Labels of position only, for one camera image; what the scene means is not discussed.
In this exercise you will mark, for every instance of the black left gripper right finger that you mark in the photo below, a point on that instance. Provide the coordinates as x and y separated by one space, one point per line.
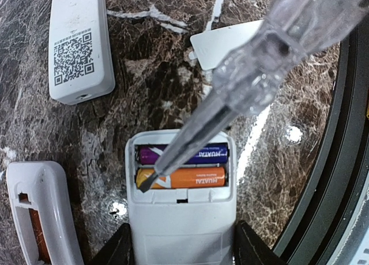
249 248

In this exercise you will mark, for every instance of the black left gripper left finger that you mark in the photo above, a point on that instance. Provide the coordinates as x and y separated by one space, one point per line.
117 250

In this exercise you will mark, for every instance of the white remote back side up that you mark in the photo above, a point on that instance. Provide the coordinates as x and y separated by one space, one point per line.
180 226

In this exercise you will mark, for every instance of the white remote with buttons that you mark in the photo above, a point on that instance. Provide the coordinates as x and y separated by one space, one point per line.
41 210

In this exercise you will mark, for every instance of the slim white remote with QR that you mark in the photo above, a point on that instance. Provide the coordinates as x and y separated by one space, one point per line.
80 66

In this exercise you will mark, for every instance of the clear handled screwdriver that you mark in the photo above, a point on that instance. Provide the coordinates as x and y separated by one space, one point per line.
247 79

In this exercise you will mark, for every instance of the purple blue battery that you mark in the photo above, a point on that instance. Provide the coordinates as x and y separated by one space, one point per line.
217 153

